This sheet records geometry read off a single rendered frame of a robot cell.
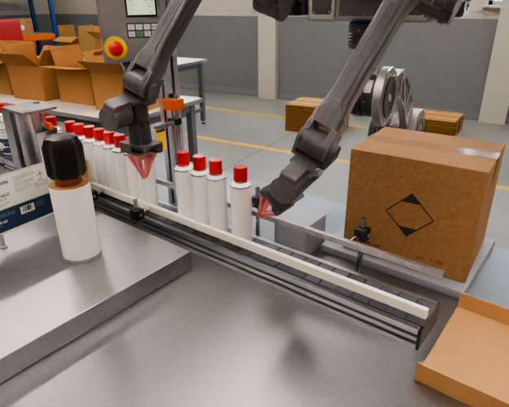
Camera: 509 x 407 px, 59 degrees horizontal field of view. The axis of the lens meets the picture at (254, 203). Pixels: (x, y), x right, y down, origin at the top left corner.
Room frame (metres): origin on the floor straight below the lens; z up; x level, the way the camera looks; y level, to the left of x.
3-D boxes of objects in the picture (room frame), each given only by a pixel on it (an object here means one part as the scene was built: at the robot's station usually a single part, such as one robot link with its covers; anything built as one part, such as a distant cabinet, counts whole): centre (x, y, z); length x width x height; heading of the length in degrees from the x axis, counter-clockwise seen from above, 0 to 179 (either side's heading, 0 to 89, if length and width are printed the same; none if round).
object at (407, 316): (1.22, 0.31, 0.86); 1.65 x 0.08 x 0.04; 52
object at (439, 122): (5.20, -2.06, 0.10); 0.64 x 0.52 x 0.20; 56
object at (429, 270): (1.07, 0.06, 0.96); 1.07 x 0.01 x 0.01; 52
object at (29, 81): (3.46, 1.56, 0.97); 0.45 x 0.44 x 0.37; 152
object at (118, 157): (1.29, 0.39, 0.98); 0.05 x 0.05 x 0.20
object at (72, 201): (0.96, 0.42, 1.03); 0.09 x 0.09 x 0.30
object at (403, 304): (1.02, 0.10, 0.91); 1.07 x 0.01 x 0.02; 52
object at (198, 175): (1.09, 0.14, 0.98); 0.05 x 0.05 x 0.20
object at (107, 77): (3.07, 0.84, 0.97); 0.51 x 0.42 x 0.37; 155
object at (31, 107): (1.41, 0.70, 1.14); 0.14 x 0.11 x 0.01; 52
